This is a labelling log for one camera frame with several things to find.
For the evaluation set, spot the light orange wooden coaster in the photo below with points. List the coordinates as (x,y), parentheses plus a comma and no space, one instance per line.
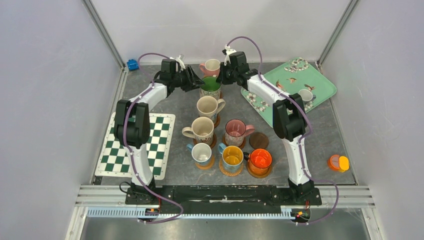
(205,165)

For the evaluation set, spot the blue toy block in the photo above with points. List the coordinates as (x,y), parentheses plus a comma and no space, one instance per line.
(132,65)

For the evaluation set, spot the woven rattan coaster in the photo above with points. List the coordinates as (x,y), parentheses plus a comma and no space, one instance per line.
(238,169)

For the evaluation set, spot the pink white mug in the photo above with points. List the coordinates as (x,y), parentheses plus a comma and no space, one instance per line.
(211,68)

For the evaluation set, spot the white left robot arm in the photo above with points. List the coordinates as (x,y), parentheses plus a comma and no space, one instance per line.
(132,122)

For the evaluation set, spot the large cream mug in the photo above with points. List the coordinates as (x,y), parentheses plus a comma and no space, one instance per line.
(208,106)

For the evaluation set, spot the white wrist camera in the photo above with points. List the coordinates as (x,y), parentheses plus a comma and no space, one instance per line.
(227,51)
(180,61)

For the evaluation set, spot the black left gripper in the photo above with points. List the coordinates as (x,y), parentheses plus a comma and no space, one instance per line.
(193,81)

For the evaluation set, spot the green inside mug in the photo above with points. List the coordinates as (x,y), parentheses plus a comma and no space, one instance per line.
(210,88)

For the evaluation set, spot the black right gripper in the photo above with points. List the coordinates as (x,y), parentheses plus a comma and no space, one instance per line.
(225,76)

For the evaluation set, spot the green white chessboard mat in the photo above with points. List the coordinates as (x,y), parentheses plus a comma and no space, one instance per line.
(113,160)

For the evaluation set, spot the brown wooden saucer coaster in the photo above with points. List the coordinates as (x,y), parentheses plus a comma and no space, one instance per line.
(212,144)
(240,146)
(206,121)

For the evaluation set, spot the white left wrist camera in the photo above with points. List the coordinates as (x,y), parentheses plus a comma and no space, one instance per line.
(180,61)

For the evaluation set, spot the mint green floral tray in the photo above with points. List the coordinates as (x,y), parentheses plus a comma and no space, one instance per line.
(298,74)

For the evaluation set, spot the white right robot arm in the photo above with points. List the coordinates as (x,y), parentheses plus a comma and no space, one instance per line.
(289,120)

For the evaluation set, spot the dark walnut wooden coaster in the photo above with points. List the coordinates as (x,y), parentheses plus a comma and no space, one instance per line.
(259,140)

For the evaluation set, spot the brown ridged wooden coaster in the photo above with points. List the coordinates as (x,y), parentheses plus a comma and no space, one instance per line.
(259,176)

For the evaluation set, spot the yellow inside mug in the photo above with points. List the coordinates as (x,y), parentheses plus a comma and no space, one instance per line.
(232,155)

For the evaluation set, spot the pink patterned mug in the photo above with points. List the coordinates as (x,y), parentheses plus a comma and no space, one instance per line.
(236,131)

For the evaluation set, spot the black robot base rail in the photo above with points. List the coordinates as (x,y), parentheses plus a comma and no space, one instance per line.
(222,199)

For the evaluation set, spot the blue patterned mug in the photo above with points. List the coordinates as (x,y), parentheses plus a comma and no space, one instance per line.
(200,152)

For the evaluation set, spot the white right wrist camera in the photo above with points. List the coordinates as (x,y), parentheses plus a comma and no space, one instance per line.
(227,51)

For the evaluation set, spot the orange yellow small container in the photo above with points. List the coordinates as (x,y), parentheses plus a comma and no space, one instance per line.
(338,163)

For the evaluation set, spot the orange mug black handle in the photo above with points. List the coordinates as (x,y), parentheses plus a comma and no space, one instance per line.
(259,160)

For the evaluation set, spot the small white blue mug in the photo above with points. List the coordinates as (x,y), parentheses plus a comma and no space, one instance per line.
(307,97)

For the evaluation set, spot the white floral mug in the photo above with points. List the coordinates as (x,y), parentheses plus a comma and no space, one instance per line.
(202,134)

